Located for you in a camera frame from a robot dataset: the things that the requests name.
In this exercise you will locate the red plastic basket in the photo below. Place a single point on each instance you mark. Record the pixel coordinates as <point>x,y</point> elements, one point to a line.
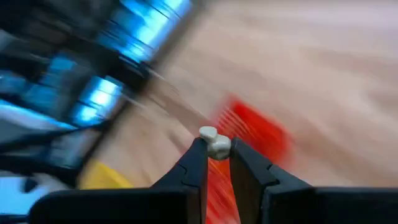
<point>255,130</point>

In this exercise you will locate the small beige plastic decoration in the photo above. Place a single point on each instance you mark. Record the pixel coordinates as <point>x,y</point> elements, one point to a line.
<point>217,146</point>

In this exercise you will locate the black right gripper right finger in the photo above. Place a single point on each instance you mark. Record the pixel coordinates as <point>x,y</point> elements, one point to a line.
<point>311,205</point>

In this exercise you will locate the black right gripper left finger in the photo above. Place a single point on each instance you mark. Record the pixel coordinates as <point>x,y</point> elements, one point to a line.
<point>124,205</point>

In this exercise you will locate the yellow plastic basket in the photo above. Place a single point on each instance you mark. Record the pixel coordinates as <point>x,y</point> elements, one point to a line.
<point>99,179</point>

